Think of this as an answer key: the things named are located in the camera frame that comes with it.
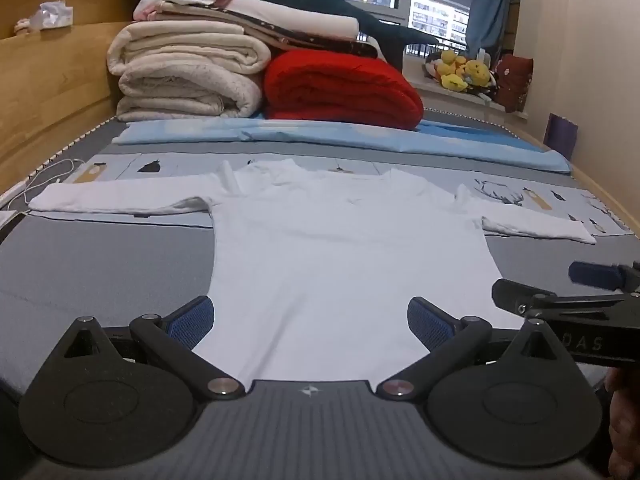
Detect white long-sleeve shirt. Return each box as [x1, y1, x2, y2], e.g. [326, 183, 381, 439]
[30, 160, 592, 385]

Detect white folded clothes stack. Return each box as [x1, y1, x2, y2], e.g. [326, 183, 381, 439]
[134, 0, 382, 58]

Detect person's right hand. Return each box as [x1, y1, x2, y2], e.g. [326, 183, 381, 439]
[605, 368, 640, 479]

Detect printed deer bed sheet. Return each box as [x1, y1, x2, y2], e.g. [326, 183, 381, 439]
[54, 153, 631, 236]

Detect purple bag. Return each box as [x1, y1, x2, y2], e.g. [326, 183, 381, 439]
[544, 113, 578, 160]

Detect dark red plush pillow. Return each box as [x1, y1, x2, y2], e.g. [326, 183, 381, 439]
[495, 53, 534, 113]

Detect light blue folded sheet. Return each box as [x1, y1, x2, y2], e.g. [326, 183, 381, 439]
[113, 117, 572, 174]

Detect yellow plush toys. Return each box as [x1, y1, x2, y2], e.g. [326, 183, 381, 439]
[423, 49, 496, 96]

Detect cream folded blanket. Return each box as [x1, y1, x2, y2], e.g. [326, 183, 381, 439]
[106, 21, 271, 122]

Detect red folded blanket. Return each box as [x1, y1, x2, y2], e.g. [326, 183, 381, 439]
[264, 50, 424, 130]

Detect blue window curtain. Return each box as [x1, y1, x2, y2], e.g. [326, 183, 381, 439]
[465, 0, 511, 55]

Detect wooden bed headboard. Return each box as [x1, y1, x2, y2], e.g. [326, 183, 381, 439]
[1, 0, 140, 190]

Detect tissue pack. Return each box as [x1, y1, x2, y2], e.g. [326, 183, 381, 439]
[29, 0, 74, 30]

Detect dark teal shark plush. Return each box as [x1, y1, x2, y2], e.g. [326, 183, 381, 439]
[264, 0, 439, 72]

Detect white charging cable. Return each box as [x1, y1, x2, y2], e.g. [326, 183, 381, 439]
[0, 156, 89, 212]

